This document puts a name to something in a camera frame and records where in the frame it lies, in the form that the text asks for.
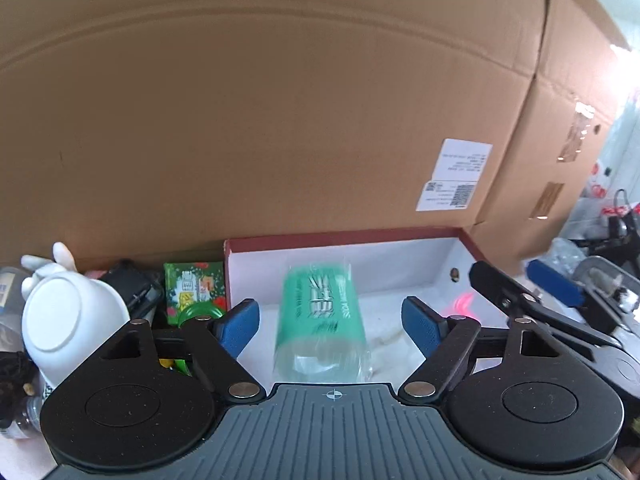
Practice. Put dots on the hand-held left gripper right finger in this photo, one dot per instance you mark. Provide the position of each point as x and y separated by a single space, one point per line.
421 330

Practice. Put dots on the green printed packet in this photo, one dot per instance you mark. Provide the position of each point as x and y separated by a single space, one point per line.
192 282

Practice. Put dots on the large cardboard box white label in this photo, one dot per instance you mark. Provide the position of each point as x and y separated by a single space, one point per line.
250 110

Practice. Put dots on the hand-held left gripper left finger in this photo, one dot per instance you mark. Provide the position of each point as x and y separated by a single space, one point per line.
241 327

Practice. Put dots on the green round lid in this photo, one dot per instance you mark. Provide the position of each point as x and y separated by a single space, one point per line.
200 311

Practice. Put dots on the grey metal object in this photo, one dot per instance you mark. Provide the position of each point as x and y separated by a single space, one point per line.
602 272

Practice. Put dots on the black device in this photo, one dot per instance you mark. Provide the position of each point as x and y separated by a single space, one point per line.
620 232

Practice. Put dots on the red shoe box white inside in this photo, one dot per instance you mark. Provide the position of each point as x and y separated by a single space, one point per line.
390 265

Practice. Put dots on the large cardboard box brown tape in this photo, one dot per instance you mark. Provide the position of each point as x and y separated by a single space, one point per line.
565 85

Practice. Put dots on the clear plastic bag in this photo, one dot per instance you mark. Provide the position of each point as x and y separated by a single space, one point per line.
567 256

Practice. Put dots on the clear bottle green label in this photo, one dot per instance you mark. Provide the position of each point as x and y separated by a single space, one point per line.
320 320

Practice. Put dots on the clear plastic bottle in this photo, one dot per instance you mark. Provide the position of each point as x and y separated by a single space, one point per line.
7 305

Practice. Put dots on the white shipping label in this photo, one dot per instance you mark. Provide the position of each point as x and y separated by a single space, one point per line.
455 175

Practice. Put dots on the white ceramic cup with ears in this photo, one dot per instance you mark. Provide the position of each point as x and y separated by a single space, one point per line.
65 320

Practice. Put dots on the red white packaging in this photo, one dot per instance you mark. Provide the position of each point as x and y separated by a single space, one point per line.
607 190

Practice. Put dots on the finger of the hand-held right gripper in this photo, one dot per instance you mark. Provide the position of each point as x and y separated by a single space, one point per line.
487 280
555 280

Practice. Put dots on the dark fuzzy object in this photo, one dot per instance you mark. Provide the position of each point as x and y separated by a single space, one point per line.
15 375

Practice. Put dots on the black case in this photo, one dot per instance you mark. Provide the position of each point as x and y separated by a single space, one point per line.
130 285

